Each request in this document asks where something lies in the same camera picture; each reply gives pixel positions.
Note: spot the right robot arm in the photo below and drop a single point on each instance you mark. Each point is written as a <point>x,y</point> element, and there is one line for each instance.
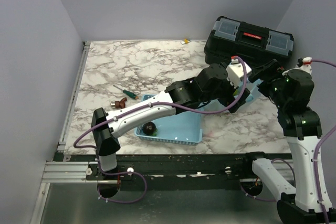
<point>307,201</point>

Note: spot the green handled screwdriver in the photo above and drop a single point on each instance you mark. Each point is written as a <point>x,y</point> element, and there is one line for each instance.
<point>127,92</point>

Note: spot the light blue plastic bag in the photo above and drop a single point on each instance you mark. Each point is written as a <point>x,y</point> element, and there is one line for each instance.
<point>254,94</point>

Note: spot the aluminium left side rail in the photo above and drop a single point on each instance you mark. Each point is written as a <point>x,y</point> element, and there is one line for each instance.
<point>71,106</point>

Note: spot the aluminium extrusion bar left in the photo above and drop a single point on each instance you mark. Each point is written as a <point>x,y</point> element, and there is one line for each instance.
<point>66,172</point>

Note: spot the brown and silver small tool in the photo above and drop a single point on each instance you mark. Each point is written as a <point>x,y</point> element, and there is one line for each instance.
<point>119,104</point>

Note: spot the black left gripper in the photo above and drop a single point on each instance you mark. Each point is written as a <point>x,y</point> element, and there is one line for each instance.
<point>229,99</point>

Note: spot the black plastic toolbox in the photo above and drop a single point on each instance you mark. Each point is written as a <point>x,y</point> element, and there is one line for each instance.
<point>254,44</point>

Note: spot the light blue plastic basket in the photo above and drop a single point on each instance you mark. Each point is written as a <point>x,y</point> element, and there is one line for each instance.
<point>184,129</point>

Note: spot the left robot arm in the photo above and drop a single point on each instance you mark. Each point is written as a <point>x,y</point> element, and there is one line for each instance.
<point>216,82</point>

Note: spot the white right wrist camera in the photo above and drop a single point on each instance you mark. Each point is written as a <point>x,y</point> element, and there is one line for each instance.
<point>304,64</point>

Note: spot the black front mounting rail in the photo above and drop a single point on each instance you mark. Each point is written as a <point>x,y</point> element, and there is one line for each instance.
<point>179,171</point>

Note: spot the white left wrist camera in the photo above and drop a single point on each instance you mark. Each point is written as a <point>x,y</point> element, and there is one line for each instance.
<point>235,73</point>

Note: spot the small yellow white tag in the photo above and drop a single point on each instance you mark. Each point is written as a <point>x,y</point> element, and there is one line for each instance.
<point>185,41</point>

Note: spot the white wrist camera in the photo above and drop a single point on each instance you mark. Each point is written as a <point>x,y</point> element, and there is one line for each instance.
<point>304,64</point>
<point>235,73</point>

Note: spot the dark purple fake mangosteen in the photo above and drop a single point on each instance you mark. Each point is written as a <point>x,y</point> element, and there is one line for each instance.
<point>149,129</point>

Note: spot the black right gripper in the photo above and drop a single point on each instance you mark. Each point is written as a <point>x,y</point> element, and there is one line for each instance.
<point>272,68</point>

